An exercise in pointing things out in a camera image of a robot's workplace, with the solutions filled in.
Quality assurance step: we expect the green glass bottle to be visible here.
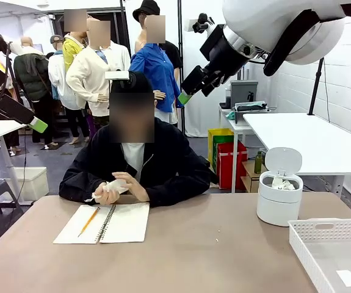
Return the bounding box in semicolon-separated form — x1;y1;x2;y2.
254;150;264;175

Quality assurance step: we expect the black bucket hat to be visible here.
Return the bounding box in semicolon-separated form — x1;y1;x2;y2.
132;0;161;23

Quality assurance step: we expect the cream cardigan mannequin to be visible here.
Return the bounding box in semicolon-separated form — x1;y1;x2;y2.
65;18;121;117

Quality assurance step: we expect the white shirt mannequin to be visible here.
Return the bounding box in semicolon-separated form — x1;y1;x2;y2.
101;41;132;87

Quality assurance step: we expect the blue shirt mannequin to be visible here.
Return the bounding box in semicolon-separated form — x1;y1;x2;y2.
127;15;185;126

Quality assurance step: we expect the person right forearm black sleeve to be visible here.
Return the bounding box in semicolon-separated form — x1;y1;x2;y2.
59;175;103;203

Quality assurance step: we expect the white head-mounted camera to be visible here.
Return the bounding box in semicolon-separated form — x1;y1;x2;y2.
104;69;137;90

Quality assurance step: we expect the person right hand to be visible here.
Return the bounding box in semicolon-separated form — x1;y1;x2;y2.
93;181;123;206

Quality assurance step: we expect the orange pencil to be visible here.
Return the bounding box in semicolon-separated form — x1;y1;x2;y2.
78;206;101;238

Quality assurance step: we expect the yellow shirt mannequin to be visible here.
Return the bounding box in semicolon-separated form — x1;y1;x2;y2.
62;10;88;73

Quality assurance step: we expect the yellow shopping bag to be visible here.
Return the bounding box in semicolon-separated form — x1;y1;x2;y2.
208;128;235;163

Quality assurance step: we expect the white perforated plastic basket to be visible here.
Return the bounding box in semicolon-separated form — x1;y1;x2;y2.
288;217;351;293

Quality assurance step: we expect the white round trash can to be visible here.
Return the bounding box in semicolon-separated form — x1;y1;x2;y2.
256;146;304;228

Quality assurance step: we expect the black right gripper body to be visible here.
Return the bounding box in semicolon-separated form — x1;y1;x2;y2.
206;35;251;85

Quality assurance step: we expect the black baseball cap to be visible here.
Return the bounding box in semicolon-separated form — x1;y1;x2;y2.
110;71;154;94

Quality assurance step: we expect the white spiral notebook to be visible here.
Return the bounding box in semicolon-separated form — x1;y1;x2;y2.
52;203;151;245

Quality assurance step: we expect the white floor bin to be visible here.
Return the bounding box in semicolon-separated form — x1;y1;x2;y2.
2;166;49;203

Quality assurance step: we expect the flat white paper slip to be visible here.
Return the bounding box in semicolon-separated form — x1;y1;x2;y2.
335;269;351;288

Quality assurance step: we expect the wooden low shelf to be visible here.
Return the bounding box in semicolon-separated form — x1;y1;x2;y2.
241;161;268;194

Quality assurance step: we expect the white paper ball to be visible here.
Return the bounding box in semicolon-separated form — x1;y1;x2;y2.
84;179;131;203
270;176;299;192

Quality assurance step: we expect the black right arm cable sleeve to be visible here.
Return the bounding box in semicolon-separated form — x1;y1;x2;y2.
262;0;351;78

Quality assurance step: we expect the black camera tripod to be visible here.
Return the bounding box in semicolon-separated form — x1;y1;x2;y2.
3;45;26;106

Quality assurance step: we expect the person black jacket torso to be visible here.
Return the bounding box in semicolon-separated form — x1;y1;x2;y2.
59;117;212;209

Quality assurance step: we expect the grey box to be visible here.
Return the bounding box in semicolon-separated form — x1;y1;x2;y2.
230;79;259;109

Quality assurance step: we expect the large white table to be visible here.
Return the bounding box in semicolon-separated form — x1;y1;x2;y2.
242;112;351;199

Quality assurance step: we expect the person left forearm black sleeve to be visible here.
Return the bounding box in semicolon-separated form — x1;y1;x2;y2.
143;178;212;209

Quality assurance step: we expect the person left hand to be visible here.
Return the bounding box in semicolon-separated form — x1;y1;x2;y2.
112;171;151;203

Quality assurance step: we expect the small white side table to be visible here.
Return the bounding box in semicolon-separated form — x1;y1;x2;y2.
218;105;257;194

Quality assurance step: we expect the dark puffer jacket mannequin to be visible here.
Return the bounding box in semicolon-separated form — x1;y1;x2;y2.
13;36;56;150

